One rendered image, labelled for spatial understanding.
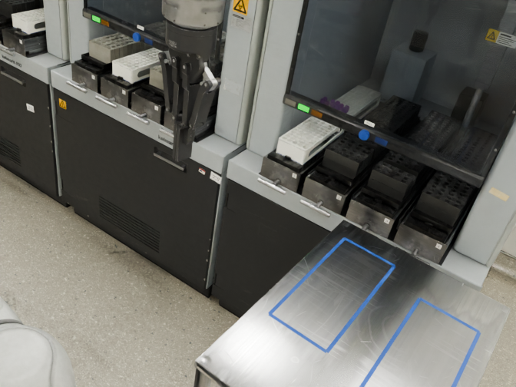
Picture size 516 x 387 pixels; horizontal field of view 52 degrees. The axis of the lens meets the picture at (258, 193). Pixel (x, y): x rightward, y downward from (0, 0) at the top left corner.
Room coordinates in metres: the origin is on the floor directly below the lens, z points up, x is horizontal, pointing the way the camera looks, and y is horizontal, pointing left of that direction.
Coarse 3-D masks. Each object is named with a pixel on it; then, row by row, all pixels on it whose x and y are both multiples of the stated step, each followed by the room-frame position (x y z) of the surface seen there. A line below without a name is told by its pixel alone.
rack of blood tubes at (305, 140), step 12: (312, 120) 1.58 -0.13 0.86; (288, 132) 1.46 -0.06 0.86; (300, 132) 1.49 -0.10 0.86; (312, 132) 1.49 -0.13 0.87; (324, 132) 1.51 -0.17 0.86; (336, 132) 1.59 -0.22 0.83; (288, 144) 1.39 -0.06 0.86; (300, 144) 1.40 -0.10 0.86; (312, 144) 1.41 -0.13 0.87; (324, 144) 1.49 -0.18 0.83; (300, 156) 1.37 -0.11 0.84; (312, 156) 1.42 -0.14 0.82
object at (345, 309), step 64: (320, 256) 0.96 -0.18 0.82; (384, 256) 1.00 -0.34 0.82; (256, 320) 0.73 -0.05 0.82; (320, 320) 0.76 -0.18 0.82; (384, 320) 0.79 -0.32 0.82; (448, 320) 0.83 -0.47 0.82; (256, 384) 0.58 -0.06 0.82; (320, 384) 0.61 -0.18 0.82; (384, 384) 0.63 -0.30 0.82; (448, 384) 0.66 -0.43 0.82
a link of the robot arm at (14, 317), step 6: (0, 300) 0.58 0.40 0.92; (0, 306) 0.57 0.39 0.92; (6, 306) 0.58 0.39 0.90; (0, 312) 0.56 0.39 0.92; (6, 312) 0.57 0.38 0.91; (12, 312) 0.58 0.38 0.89; (0, 318) 0.54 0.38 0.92; (6, 318) 0.55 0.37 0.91; (12, 318) 0.56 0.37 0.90; (18, 318) 0.58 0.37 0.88; (0, 324) 0.53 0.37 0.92
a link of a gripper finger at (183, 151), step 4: (180, 132) 0.74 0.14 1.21; (180, 136) 0.74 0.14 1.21; (180, 140) 0.75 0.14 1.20; (176, 144) 0.75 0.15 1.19; (180, 144) 0.75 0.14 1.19; (184, 144) 0.75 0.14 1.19; (188, 144) 0.76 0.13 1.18; (192, 144) 0.77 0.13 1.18; (176, 148) 0.75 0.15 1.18; (180, 148) 0.75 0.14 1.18; (184, 148) 0.75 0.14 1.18; (188, 148) 0.76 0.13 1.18; (176, 152) 0.75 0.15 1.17; (180, 152) 0.75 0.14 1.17; (184, 152) 0.75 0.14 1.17; (188, 152) 0.76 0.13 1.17; (176, 156) 0.75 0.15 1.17; (180, 156) 0.75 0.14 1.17; (184, 156) 0.75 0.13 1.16; (188, 156) 0.76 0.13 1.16
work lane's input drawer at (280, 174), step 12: (264, 156) 1.39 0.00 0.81; (276, 156) 1.39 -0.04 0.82; (288, 156) 1.38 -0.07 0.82; (264, 168) 1.38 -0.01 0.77; (276, 168) 1.36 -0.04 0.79; (288, 168) 1.34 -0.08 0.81; (300, 168) 1.34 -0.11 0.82; (312, 168) 1.39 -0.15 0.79; (264, 180) 1.33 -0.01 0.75; (276, 180) 1.35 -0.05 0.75; (288, 180) 1.34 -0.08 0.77; (300, 180) 1.33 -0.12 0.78
